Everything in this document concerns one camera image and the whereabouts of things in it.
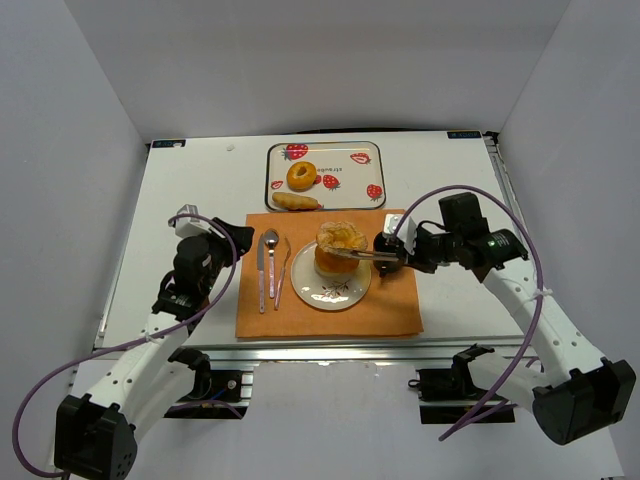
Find bagel with pale base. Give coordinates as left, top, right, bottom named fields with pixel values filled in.
left=314, top=249, right=360, bottom=277

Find large sugared ring pastry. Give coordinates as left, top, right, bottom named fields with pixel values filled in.
left=315, top=222, right=368, bottom=253

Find metal bread tongs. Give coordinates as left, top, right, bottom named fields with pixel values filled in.
left=331, top=248, right=403, bottom=263

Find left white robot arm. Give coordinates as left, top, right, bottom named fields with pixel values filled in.
left=54, top=210, right=255, bottom=479

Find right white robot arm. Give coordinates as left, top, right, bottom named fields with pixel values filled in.
left=383, top=185, right=636, bottom=445

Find long twisted bread stick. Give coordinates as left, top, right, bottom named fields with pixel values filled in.
left=272, top=192, right=320, bottom=211

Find orange cloth placemat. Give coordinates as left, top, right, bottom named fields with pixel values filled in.
left=235, top=209, right=423, bottom=339

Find plain bagel on tray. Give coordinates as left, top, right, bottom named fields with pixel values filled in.
left=286, top=161, right=317, bottom=191

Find dark green cup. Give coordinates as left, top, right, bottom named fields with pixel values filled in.
left=373, top=233, right=407, bottom=277

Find strawberry print tray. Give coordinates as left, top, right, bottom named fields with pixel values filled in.
left=264, top=141, right=386, bottom=211

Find cream two-tone plate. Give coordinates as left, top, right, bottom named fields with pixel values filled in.
left=290, top=241, right=372, bottom=311

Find right corner table label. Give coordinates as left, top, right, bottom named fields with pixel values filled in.
left=447, top=130, right=483, bottom=140

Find corner table label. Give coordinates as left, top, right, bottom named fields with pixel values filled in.
left=151, top=139, right=186, bottom=149
left=447, top=130, right=483, bottom=140

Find left corner table label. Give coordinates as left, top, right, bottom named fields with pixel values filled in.
left=151, top=139, right=186, bottom=149

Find pink handled knife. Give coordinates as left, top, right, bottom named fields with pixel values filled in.
left=256, top=234, right=265, bottom=314

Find pink handled spoon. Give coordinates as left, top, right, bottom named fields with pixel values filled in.
left=264, top=228, right=279, bottom=299

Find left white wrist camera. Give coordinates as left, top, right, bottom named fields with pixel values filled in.
left=168, top=204, right=207, bottom=239

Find pink handled fork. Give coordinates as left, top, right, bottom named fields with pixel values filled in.
left=274, top=235, right=291, bottom=311

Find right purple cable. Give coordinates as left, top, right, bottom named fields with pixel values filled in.
left=391, top=184, right=546, bottom=442

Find purple cable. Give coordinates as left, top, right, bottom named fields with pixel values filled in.
left=391, top=184, right=546, bottom=442
left=10, top=213, right=239, bottom=477

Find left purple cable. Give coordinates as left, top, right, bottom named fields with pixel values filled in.
left=10, top=213, right=239, bottom=477

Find aluminium table frame rail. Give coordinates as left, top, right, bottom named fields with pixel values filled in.
left=185, top=336, right=522, bottom=369

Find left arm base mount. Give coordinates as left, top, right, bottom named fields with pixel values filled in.
left=165, top=347, right=250, bottom=420

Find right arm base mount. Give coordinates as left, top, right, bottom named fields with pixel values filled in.
left=407, top=344, right=495, bottom=425

